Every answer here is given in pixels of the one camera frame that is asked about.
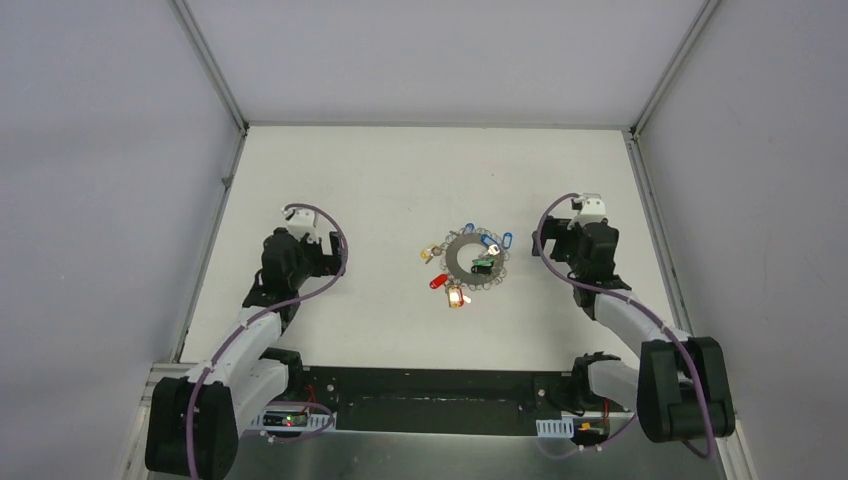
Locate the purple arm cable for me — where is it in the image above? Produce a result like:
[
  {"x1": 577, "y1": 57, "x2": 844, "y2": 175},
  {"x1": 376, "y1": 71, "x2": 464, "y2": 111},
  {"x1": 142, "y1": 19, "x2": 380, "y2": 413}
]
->
[
  {"x1": 535, "y1": 192, "x2": 717, "y2": 461},
  {"x1": 185, "y1": 203, "x2": 350, "y2": 480}
]

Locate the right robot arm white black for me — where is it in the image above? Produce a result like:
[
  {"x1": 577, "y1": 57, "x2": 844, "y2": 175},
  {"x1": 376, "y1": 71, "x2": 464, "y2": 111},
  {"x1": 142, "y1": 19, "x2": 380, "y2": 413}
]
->
[{"x1": 531, "y1": 215, "x2": 736, "y2": 443}]

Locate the yellow key tag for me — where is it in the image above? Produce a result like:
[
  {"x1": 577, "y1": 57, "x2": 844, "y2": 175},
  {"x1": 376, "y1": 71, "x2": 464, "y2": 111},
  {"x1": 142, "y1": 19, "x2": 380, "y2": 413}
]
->
[{"x1": 446, "y1": 285, "x2": 471, "y2": 309}]

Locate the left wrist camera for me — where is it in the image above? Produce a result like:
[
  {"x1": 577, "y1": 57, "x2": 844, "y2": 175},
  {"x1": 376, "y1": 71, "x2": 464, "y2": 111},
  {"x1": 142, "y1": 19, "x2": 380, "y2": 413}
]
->
[{"x1": 281, "y1": 207, "x2": 317, "y2": 243}]

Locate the metal key organiser ring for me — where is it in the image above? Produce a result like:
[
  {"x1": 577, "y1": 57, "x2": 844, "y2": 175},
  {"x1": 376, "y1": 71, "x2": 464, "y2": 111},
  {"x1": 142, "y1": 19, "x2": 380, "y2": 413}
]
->
[{"x1": 419, "y1": 223, "x2": 515, "y2": 311}]

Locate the right electronics board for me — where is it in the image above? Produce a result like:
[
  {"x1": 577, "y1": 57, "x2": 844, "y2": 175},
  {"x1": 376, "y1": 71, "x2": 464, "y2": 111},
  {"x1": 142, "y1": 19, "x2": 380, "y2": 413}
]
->
[{"x1": 572, "y1": 418, "x2": 611, "y2": 447}]

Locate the blue tagged key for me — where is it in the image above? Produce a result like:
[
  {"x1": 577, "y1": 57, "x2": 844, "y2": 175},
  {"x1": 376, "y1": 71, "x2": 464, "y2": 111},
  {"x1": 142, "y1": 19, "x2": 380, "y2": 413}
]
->
[{"x1": 481, "y1": 234, "x2": 501, "y2": 256}]

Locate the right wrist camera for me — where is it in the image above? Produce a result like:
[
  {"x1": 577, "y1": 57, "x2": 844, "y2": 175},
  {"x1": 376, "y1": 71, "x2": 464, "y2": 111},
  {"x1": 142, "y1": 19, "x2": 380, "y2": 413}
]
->
[{"x1": 571, "y1": 193, "x2": 607, "y2": 227}]

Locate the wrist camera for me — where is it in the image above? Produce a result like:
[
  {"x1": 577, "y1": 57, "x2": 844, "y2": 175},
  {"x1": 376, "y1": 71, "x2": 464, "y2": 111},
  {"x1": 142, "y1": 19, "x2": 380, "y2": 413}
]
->
[
  {"x1": 281, "y1": 207, "x2": 317, "y2": 243},
  {"x1": 571, "y1": 193, "x2": 607, "y2": 227}
]

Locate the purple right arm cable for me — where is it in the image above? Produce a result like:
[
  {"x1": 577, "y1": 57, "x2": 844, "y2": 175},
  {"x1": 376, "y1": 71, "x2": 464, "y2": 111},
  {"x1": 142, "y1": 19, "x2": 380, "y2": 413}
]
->
[{"x1": 535, "y1": 192, "x2": 717, "y2": 461}]

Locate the green tagged key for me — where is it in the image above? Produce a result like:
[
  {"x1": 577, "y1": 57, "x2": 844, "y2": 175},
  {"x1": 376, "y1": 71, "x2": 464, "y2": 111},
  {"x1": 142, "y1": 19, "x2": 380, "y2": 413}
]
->
[{"x1": 471, "y1": 259, "x2": 494, "y2": 276}]

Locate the electronics board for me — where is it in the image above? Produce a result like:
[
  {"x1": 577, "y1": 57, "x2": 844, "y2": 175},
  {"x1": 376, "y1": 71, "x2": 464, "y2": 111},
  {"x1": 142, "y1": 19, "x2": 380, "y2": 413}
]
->
[
  {"x1": 262, "y1": 411, "x2": 310, "y2": 428},
  {"x1": 572, "y1": 418, "x2": 611, "y2": 447}
]

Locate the red key tag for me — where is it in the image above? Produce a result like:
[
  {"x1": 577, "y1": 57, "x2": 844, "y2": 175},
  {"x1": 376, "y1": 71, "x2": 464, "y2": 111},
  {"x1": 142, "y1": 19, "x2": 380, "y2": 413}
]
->
[{"x1": 429, "y1": 274, "x2": 449, "y2": 290}]

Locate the left electronics board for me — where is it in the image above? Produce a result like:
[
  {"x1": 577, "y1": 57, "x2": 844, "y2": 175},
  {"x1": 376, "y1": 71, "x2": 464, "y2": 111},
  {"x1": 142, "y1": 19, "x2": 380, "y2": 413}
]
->
[{"x1": 262, "y1": 411, "x2": 310, "y2": 428}]

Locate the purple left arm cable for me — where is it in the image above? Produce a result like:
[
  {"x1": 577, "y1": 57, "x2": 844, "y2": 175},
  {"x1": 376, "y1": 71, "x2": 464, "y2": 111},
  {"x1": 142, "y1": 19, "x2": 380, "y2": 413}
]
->
[{"x1": 185, "y1": 203, "x2": 350, "y2": 480}]

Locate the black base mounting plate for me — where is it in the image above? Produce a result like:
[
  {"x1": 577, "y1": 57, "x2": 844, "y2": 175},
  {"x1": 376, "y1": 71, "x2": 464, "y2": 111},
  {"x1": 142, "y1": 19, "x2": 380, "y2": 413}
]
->
[{"x1": 241, "y1": 366, "x2": 633, "y2": 439}]

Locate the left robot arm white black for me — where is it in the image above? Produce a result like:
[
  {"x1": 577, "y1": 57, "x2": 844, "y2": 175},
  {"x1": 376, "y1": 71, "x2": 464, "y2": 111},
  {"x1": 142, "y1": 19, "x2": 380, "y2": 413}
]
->
[{"x1": 144, "y1": 227, "x2": 348, "y2": 479}]

